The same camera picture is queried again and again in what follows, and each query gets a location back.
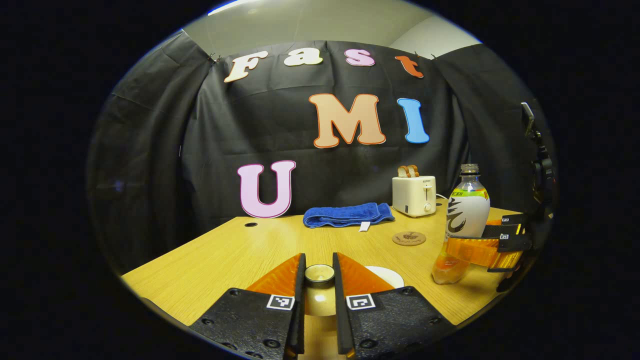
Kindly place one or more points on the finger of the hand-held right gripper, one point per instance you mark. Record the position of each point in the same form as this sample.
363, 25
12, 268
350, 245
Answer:
515, 219
517, 242

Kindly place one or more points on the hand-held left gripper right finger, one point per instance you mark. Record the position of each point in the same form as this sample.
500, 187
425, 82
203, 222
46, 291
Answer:
370, 325

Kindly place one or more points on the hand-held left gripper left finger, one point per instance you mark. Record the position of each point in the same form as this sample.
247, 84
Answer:
270, 325

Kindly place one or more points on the clear water bottle white label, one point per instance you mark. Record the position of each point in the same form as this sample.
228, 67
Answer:
467, 210

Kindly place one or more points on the beige ceramic teacup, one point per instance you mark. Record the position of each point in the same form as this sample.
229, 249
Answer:
387, 275

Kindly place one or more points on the beige ceramic teacup lid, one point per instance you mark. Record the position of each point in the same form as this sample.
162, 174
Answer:
319, 295

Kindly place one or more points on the round brown coaster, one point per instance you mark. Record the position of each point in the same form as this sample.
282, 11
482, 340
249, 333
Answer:
409, 238

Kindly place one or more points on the cream toaster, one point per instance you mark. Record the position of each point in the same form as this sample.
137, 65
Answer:
412, 197

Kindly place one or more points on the toasted bread slice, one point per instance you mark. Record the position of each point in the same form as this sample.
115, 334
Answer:
413, 171
402, 172

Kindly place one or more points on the folded blue towel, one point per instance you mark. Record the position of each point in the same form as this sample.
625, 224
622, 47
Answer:
345, 215

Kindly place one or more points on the black backdrop cloth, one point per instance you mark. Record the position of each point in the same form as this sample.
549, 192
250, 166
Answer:
225, 125

